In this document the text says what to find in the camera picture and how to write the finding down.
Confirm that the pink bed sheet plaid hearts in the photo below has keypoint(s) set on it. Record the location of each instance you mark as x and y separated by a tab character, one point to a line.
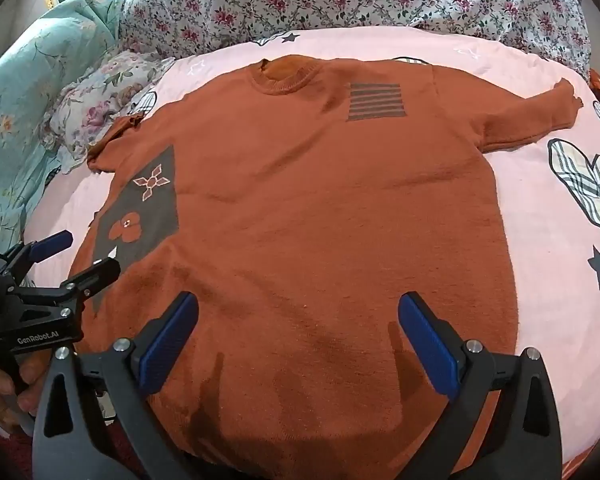
530	240

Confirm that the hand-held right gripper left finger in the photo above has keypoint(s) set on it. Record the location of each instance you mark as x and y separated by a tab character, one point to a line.
172	340

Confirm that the pale floral pillow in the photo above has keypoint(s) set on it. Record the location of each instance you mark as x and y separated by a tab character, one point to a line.
95	105

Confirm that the teal floral blanket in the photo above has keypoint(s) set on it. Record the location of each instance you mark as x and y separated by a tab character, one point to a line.
40	60

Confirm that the orange knit sweater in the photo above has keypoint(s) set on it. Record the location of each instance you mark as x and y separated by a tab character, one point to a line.
305	210

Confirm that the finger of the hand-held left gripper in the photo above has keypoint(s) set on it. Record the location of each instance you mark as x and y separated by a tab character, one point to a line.
97	275
52	245

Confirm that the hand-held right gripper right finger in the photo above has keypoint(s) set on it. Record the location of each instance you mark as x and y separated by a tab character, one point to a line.
425	340

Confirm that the person's left hand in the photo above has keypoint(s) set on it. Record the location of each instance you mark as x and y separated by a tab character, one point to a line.
30	375

